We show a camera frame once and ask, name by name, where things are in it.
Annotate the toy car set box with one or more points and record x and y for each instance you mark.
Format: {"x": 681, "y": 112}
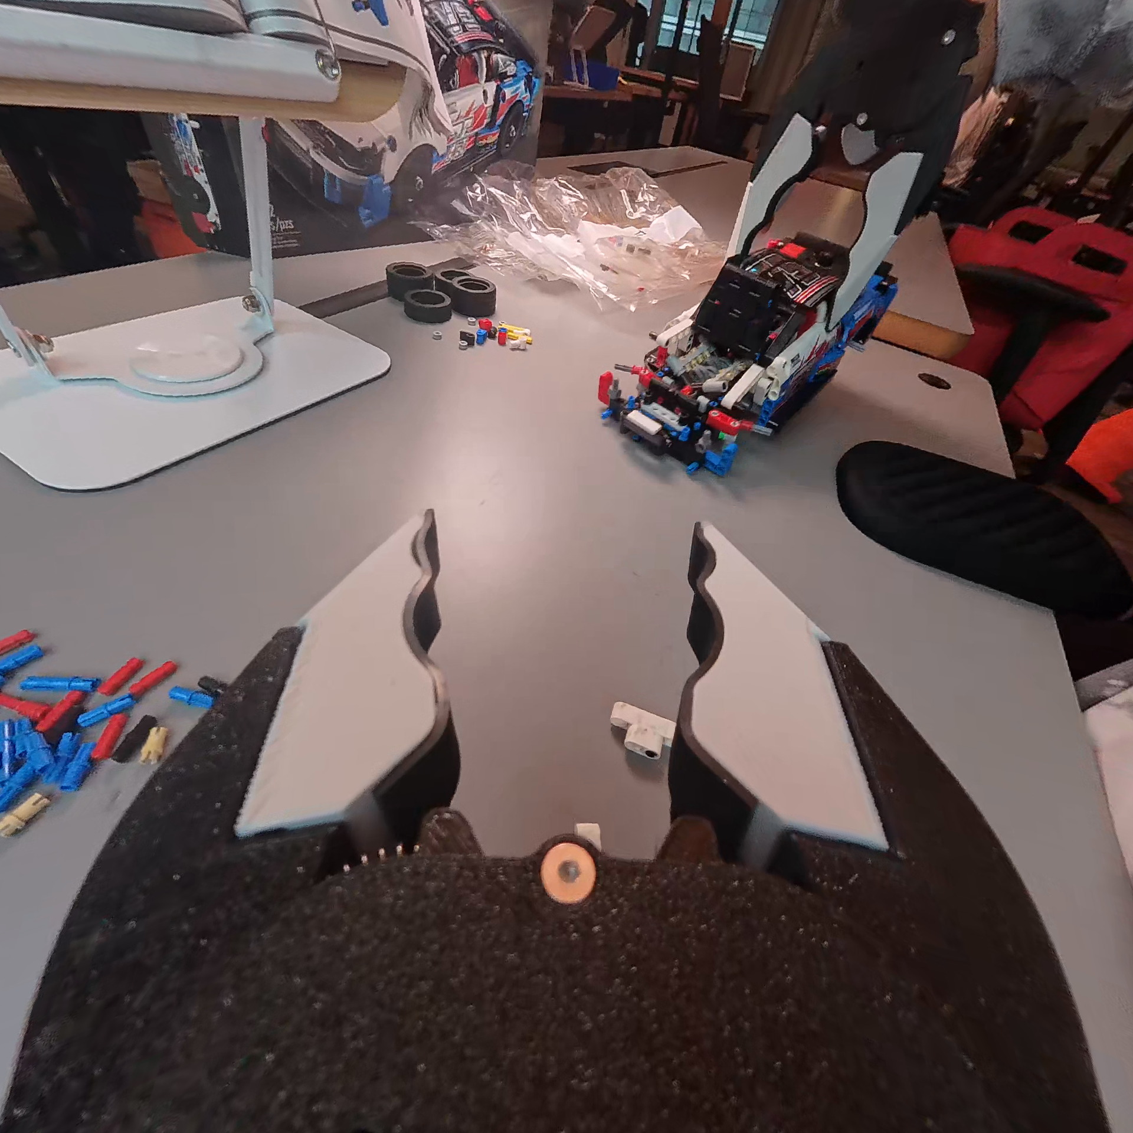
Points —
{"x": 309, "y": 194}

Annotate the group of assorted small bricks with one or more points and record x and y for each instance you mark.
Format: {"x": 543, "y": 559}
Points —
{"x": 495, "y": 334}

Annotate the toy brick race car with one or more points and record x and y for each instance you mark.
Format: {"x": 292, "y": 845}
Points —
{"x": 761, "y": 301}

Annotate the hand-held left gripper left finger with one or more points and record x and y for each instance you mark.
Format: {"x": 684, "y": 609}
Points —
{"x": 344, "y": 708}

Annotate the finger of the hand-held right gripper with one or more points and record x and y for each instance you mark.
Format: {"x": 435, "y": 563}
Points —
{"x": 774, "y": 185}
{"x": 890, "y": 220}

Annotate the tiny white brick piece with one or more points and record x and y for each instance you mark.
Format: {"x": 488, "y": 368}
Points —
{"x": 587, "y": 832}

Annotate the grey desk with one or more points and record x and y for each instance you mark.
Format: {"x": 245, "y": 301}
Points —
{"x": 531, "y": 442}

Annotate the pile of small brick pins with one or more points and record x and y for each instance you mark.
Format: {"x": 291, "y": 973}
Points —
{"x": 40, "y": 751}

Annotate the red office chair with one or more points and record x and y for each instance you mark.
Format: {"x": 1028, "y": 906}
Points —
{"x": 1044, "y": 256}

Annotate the white brick connector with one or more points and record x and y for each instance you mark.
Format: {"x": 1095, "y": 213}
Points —
{"x": 642, "y": 721}

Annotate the crumpled clear plastic bag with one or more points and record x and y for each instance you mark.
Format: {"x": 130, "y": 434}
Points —
{"x": 575, "y": 230}

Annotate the white book stand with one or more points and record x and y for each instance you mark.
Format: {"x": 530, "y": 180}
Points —
{"x": 177, "y": 415}

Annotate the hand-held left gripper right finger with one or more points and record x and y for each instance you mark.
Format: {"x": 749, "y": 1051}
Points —
{"x": 779, "y": 725}

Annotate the person's right forearm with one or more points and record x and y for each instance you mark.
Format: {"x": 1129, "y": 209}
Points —
{"x": 1062, "y": 35}

